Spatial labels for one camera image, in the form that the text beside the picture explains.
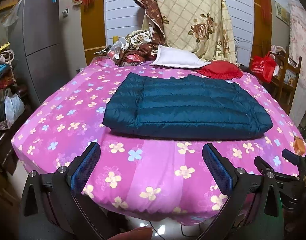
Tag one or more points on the wooden chair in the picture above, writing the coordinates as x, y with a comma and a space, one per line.
285, 82

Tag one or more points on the cream floral rose quilt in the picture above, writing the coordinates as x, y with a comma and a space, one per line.
202, 27

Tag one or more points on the cluttered clothes shelf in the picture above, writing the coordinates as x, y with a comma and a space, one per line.
7, 80

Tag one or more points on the grey refrigerator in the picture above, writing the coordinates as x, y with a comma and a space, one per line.
35, 37

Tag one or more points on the red shopping bag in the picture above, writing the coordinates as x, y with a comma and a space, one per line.
263, 67

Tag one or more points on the white plastic bag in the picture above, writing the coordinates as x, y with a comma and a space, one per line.
14, 107

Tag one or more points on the pink floral bed quilt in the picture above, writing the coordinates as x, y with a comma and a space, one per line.
148, 178

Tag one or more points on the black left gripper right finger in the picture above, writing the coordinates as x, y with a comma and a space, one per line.
253, 209

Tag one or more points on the brown floral crumpled bedding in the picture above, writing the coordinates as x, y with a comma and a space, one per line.
144, 41

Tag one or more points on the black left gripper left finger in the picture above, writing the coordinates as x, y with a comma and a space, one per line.
49, 208

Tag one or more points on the white pillow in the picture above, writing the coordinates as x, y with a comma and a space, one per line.
177, 58

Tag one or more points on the dark blue puffer jacket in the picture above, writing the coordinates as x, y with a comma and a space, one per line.
188, 108

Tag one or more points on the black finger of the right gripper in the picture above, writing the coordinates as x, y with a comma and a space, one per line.
263, 167

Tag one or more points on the red ruffled cushion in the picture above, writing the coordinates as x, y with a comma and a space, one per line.
223, 70

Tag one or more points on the person's left hand thumb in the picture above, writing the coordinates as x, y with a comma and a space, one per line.
141, 233

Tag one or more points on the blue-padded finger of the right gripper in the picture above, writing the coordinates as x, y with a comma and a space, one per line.
294, 159

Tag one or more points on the red packaged item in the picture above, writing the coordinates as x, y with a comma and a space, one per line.
133, 58

